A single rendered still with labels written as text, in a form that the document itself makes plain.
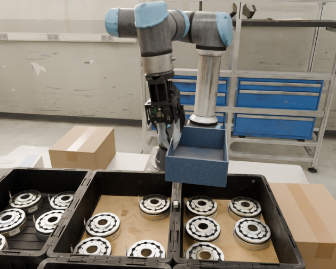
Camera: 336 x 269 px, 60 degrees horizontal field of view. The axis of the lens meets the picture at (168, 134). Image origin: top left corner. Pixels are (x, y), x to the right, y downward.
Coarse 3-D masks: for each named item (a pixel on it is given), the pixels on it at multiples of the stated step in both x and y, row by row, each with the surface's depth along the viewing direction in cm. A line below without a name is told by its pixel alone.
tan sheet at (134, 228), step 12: (108, 204) 102; (120, 204) 102; (132, 204) 102; (120, 216) 96; (132, 216) 96; (168, 216) 96; (132, 228) 91; (144, 228) 91; (156, 228) 91; (168, 228) 91; (120, 240) 86; (132, 240) 86; (156, 240) 86; (120, 252) 82
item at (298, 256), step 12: (264, 180) 97; (180, 192) 91; (180, 204) 85; (276, 204) 85; (180, 216) 81; (288, 228) 76; (288, 240) 73; (204, 264) 66; (216, 264) 66; (228, 264) 66; (240, 264) 66; (252, 264) 66; (264, 264) 66; (276, 264) 66; (288, 264) 66; (300, 264) 66
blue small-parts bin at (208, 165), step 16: (192, 128) 87; (208, 128) 86; (192, 144) 89; (208, 144) 88; (224, 144) 84; (176, 160) 70; (192, 160) 69; (208, 160) 68; (224, 160) 78; (176, 176) 71; (192, 176) 71; (208, 176) 70; (224, 176) 69
